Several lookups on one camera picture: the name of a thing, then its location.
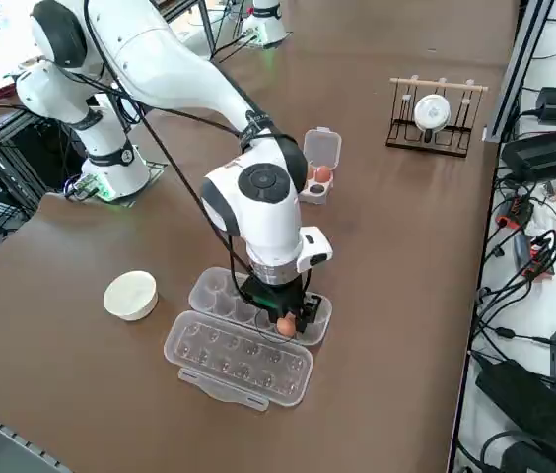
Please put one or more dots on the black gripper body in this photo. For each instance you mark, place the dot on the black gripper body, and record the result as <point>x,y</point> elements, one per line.
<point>270,298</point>

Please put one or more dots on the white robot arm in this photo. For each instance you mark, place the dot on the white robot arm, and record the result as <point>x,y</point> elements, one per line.
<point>268,27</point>
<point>169,64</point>

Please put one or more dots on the transparent twelve-slot egg tray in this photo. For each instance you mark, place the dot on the transparent twelve-slot egg tray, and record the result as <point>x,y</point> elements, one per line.
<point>238,364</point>

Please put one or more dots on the clear four-slot egg tray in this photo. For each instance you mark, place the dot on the clear four-slot egg tray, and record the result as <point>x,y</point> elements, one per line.
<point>325,148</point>

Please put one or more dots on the cream white bowl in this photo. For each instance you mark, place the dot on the cream white bowl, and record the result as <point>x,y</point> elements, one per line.
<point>130,295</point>

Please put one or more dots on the red black connector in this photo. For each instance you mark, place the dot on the red black connector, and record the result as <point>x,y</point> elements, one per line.
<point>513,212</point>
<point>536,256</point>

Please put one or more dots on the large black power adapter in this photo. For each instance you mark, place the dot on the large black power adapter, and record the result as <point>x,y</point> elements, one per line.
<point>519,399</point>

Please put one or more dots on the ridged black power adapter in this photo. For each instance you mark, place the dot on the ridged black power adapter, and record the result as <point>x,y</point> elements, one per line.
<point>549,150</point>

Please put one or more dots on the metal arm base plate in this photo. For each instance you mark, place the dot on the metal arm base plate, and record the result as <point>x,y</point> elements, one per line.
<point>159,168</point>

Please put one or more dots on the aluminium rail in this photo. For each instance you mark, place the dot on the aluminium rail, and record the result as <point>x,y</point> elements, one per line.
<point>7,433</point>

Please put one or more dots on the aluminium frame post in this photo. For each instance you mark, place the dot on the aluminium frame post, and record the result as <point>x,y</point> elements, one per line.
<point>519,69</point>

